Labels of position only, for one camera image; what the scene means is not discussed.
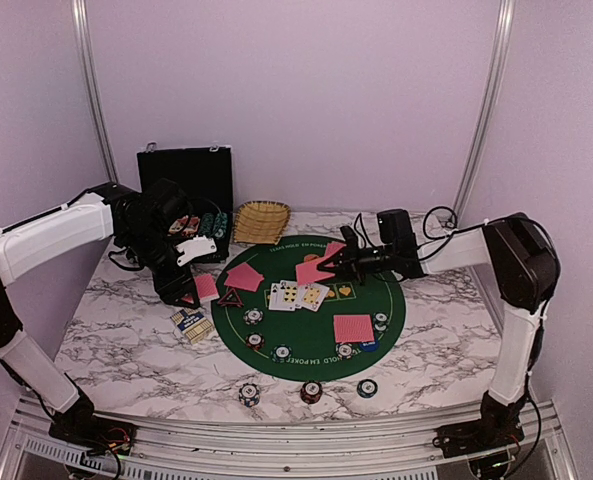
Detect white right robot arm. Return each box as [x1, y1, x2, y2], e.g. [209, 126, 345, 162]
[317, 209, 561, 448]

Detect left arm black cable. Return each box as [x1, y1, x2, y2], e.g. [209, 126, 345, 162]
[0, 187, 142, 274]

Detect red black chip stack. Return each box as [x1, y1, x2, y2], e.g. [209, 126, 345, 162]
[300, 380, 323, 404]

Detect blue texas holdem card box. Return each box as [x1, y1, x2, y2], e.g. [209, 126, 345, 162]
[170, 309, 214, 344]

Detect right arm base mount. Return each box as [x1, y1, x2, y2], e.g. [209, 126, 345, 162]
[432, 419, 525, 458]

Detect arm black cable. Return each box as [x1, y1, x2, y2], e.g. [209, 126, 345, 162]
[0, 187, 142, 274]
[415, 205, 547, 451]

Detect teal chip row in case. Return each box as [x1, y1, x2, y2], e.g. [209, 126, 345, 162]
[212, 212, 229, 240]

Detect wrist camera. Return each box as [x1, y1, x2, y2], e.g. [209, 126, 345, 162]
[340, 225, 360, 252]
[174, 236, 217, 266]

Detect face up spade card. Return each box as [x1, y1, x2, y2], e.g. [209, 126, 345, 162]
[278, 280, 300, 311]

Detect left aluminium frame post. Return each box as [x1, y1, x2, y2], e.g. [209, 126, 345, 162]
[71, 0, 119, 183]

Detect round green poker mat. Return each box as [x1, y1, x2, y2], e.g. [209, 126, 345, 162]
[211, 235, 406, 382]

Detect blue beige chip stack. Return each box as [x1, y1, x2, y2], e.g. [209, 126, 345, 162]
[238, 381, 260, 408]

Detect green teal chip stack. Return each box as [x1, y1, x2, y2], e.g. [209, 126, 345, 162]
[356, 379, 378, 398]

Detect red playing card deck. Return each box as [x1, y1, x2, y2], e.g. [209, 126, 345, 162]
[194, 273, 220, 302]

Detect aluminium frame post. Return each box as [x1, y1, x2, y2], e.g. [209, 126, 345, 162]
[71, 0, 119, 183]
[452, 0, 516, 221]

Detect blue small blind button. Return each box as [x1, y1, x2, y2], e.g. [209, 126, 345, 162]
[359, 340, 379, 352]

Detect front aluminium rail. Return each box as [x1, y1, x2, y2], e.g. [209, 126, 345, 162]
[0, 399, 577, 480]

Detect dealt cards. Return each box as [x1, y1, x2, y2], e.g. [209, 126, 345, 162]
[224, 262, 264, 292]
[325, 241, 346, 257]
[333, 314, 374, 343]

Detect right aluminium frame post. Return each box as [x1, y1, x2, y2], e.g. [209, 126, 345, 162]
[452, 0, 516, 221]

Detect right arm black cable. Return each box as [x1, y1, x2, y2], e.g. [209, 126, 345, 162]
[415, 205, 547, 451]

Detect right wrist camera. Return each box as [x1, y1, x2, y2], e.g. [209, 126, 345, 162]
[340, 225, 360, 252]

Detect black poker chip case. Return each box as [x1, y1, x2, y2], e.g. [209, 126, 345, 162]
[137, 146, 233, 263]

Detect woven bamboo tray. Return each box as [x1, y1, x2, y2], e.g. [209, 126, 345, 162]
[233, 200, 291, 245]

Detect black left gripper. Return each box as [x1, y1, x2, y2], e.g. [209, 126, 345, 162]
[120, 222, 199, 308]

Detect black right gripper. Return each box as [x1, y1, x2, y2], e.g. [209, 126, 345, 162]
[316, 238, 396, 287]

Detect face down community card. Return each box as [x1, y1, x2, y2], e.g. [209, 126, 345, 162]
[295, 258, 335, 286]

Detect card deck in case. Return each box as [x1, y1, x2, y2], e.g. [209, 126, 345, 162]
[169, 215, 201, 237]

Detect triangular all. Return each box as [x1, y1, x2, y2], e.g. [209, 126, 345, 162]
[218, 288, 243, 307]

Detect green chip row in case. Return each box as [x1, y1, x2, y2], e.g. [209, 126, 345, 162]
[197, 213, 215, 238]

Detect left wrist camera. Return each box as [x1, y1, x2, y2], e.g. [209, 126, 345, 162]
[174, 236, 217, 266]

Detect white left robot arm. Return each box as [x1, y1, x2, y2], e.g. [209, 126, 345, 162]
[0, 180, 196, 445]

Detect face up ace card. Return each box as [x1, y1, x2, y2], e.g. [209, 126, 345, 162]
[268, 283, 289, 311]

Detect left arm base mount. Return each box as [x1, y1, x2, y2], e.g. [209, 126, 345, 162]
[49, 417, 137, 454]

